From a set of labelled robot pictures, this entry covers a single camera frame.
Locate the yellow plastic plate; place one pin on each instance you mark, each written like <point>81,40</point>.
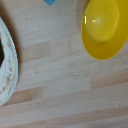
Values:
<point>103,26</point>

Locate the blue cup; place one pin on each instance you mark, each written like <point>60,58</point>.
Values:
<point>50,1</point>

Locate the white floral rimmed plate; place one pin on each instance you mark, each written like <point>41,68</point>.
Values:
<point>9,71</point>

